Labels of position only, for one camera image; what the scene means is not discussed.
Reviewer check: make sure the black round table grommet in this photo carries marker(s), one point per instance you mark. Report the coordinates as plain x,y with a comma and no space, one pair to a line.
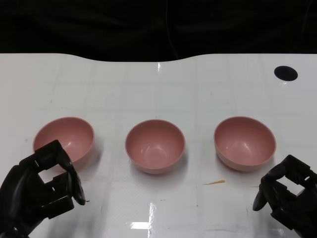
285,73

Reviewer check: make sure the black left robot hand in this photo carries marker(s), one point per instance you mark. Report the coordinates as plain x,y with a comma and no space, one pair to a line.
27,188

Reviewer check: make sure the black backdrop curtain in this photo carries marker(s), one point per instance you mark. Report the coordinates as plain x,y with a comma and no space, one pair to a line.
74,24

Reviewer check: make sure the pink plastic bowl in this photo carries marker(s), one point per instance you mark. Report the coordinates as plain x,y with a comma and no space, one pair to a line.
154,146
245,143
71,134

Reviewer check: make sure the orange wood sliver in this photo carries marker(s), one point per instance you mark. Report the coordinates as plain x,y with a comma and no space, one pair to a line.
215,183

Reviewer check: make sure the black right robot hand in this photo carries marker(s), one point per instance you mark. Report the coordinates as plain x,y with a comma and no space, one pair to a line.
307,210

